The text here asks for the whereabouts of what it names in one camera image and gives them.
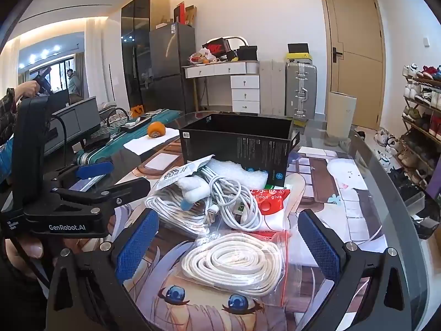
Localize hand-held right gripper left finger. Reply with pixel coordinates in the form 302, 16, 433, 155
45, 210, 160, 331

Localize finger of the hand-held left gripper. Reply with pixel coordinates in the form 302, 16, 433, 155
51, 161, 115, 189
51, 177, 152, 212

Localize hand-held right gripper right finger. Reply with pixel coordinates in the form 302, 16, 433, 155
297, 209, 413, 331

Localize plastic bag of white cables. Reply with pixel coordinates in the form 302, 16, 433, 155
145, 156, 216, 240

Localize white medicine packet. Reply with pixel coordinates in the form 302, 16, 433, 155
152, 160, 207, 192

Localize red and white glue packet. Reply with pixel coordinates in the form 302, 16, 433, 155
248, 188, 293, 235

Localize zip bag with white rope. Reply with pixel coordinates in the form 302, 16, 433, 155
179, 229, 293, 307

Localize white foam wrap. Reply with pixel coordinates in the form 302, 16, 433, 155
210, 159, 269, 188

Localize black storage bin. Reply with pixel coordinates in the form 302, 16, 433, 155
179, 113, 300, 187

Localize person's left hand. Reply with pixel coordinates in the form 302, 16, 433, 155
5, 236, 83, 280

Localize white paper sheet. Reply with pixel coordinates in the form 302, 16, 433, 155
123, 132, 180, 156

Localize grey monitor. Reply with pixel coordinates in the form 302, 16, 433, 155
52, 97, 102, 145

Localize printed cartoon table mat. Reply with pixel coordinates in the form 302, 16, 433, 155
114, 138, 390, 331

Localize power strip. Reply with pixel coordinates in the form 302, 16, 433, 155
119, 115, 154, 133

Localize orange fruit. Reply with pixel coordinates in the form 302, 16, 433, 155
147, 121, 166, 138

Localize clear plastic container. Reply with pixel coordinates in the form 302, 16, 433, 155
401, 189, 426, 214

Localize white curtain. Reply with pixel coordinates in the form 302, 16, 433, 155
84, 17, 116, 104

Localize scattered loose shoes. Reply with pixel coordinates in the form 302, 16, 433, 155
355, 127, 402, 173

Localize beige air purifier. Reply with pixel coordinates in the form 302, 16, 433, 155
326, 91, 356, 147

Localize purple bag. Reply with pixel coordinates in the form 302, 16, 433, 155
425, 165, 441, 197

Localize dark grey fridge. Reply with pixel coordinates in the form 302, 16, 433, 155
149, 22, 197, 113

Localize tall black cabinet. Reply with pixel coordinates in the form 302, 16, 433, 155
120, 0, 170, 111

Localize metal shoe rack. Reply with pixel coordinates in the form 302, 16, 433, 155
396, 64, 441, 190

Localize plastic bag of fruit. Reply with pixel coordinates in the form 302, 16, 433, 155
189, 49, 221, 65

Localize silver suitcase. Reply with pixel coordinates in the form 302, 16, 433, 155
285, 63, 318, 121

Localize beige suitcase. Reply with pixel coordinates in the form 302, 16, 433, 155
259, 60, 287, 116

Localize white desk with drawers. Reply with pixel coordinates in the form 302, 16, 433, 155
182, 60, 260, 114

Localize red and black shoe box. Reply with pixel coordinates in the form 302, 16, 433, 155
201, 38, 230, 56

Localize shoe rack with shoes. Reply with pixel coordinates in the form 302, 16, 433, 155
398, 64, 441, 187

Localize black bag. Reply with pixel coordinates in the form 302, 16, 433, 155
236, 46, 258, 62

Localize yellow and black box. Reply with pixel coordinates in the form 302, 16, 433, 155
285, 43, 312, 64

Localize arched mirror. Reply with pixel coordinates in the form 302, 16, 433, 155
220, 36, 246, 52

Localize wooden door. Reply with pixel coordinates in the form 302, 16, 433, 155
318, 0, 386, 132

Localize black cable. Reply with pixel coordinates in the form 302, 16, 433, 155
51, 115, 69, 168

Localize wire basket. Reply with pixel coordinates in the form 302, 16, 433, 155
98, 107, 133, 128

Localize loose white charging cable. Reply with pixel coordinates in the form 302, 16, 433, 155
200, 165, 264, 231

